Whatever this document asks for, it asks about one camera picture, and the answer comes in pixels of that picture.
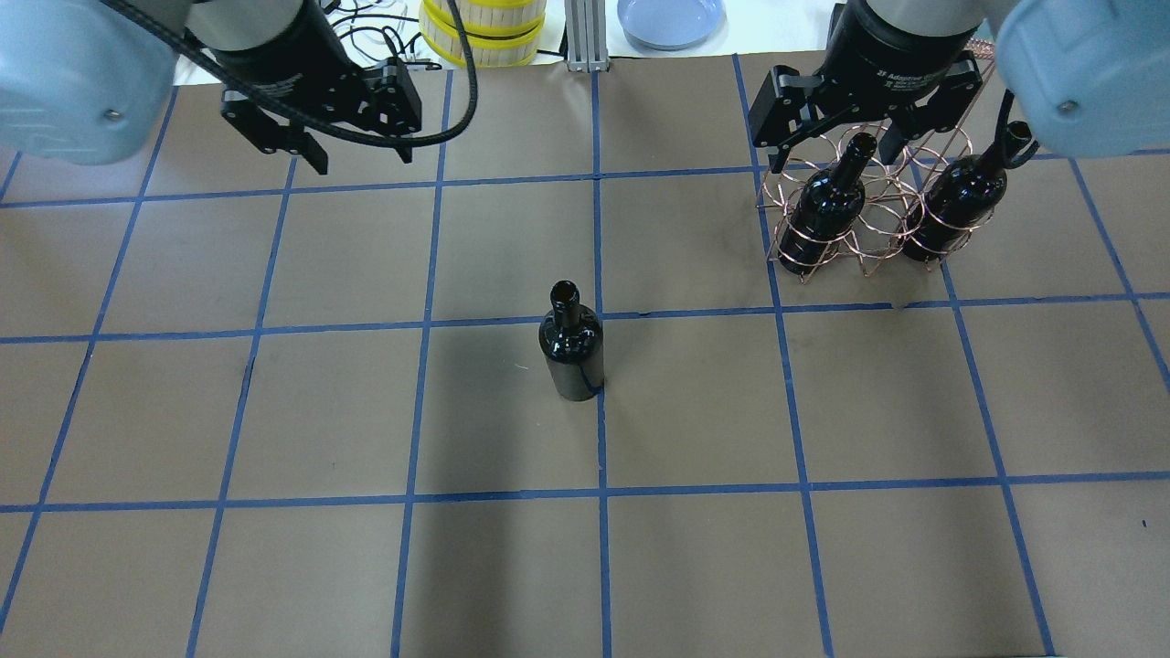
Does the blue plate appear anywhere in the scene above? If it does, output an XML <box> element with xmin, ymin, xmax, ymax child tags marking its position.
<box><xmin>617</xmin><ymin>1</ymin><xmax>727</xmax><ymax>52</ymax></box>

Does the copper wire wine basket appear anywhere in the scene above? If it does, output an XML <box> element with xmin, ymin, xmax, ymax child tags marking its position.
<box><xmin>757</xmin><ymin>37</ymin><xmax>999</xmax><ymax>275</ymax></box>

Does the wine bottle in basket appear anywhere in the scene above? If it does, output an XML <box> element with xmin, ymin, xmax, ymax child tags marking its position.
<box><xmin>901</xmin><ymin>121</ymin><xmax>1039</xmax><ymax>263</ymax></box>
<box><xmin>777</xmin><ymin>133</ymin><xmax>878</xmax><ymax>277</ymax></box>

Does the wine bottle in basket left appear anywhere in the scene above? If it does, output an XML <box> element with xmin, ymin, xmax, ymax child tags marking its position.
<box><xmin>777</xmin><ymin>133</ymin><xmax>878</xmax><ymax>277</ymax></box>

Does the wine bottle in basket right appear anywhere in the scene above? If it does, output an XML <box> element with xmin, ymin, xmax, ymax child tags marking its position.
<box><xmin>901</xmin><ymin>121</ymin><xmax>1039</xmax><ymax>263</ymax></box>

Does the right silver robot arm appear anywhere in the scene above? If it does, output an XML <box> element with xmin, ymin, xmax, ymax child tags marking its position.
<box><xmin>749</xmin><ymin>1</ymin><xmax>1169</xmax><ymax>172</ymax></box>

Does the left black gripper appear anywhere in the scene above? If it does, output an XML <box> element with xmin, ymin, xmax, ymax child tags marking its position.
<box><xmin>206</xmin><ymin>1</ymin><xmax>422</xmax><ymax>174</ymax></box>

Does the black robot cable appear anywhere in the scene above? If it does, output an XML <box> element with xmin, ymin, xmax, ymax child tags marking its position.
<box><xmin>101</xmin><ymin>0</ymin><xmax>481</xmax><ymax>149</ymax></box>

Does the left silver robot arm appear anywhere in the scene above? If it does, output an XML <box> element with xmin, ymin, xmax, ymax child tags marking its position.
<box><xmin>1</xmin><ymin>1</ymin><xmax>422</xmax><ymax>165</ymax></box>

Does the yellow wooden steamer basket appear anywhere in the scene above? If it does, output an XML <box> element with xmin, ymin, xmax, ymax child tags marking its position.
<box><xmin>418</xmin><ymin>1</ymin><xmax>548</xmax><ymax>68</ymax></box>

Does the aluminium frame post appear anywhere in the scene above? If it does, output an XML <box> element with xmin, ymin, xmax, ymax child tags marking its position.
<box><xmin>563</xmin><ymin>0</ymin><xmax>611</xmax><ymax>71</ymax></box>

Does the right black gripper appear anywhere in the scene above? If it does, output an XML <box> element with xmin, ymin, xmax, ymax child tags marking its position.
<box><xmin>749</xmin><ymin>1</ymin><xmax>984</xmax><ymax>174</ymax></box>

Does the dark wine bottle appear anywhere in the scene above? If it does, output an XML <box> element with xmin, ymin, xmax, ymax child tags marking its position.
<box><xmin>537</xmin><ymin>280</ymin><xmax>605</xmax><ymax>400</ymax></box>

